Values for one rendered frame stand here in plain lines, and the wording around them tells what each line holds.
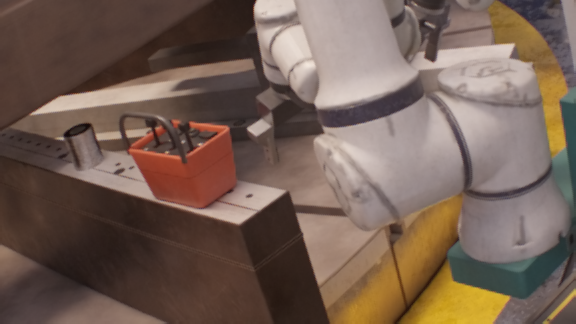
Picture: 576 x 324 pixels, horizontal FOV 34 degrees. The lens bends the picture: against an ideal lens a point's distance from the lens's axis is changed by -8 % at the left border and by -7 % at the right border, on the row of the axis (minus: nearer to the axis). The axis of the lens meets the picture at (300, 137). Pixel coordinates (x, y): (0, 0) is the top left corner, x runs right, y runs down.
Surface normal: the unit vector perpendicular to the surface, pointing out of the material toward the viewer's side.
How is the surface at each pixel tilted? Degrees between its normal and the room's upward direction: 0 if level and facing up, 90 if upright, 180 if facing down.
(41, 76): 90
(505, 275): 90
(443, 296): 0
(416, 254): 90
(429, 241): 90
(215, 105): 72
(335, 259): 0
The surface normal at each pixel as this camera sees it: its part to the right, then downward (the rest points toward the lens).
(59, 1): 0.73, 0.08
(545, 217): 0.33, -0.11
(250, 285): -0.67, 0.45
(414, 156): 0.29, 0.12
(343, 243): -0.26, -0.89
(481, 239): -0.75, 0.13
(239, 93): -0.42, 0.15
